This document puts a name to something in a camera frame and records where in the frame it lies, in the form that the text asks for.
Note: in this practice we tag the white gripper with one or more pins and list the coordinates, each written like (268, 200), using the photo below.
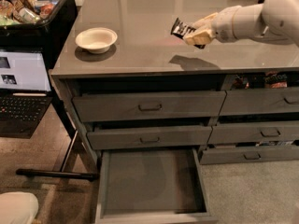
(222, 27)

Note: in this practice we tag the black rxbar chocolate wrapper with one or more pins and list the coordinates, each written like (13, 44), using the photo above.
(180, 29)

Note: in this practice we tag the white robot base corner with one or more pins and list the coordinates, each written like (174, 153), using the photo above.
(18, 208)

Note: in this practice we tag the grey middle left drawer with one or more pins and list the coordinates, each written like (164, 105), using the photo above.
(172, 136)

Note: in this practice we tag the grey top right drawer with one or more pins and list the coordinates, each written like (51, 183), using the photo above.
(260, 101)

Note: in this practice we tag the grey middle right drawer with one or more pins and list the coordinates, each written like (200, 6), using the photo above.
(254, 132)

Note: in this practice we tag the grey top left drawer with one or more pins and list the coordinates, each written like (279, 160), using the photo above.
(149, 105)

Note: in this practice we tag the grey bottom right drawer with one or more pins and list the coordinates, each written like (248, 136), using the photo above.
(249, 154)

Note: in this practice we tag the open grey bottom left drawer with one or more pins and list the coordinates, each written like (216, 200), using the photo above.
(152, 186)

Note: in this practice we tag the white paper bowl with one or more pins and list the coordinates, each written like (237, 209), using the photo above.
(96, 40)

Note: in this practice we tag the black bin of snacks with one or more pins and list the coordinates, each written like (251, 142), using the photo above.
(48, 36)

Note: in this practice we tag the black laptop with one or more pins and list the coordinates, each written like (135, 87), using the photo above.
(24, 93)

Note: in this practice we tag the grey cabinet frame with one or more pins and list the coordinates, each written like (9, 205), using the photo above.
(70, 86)

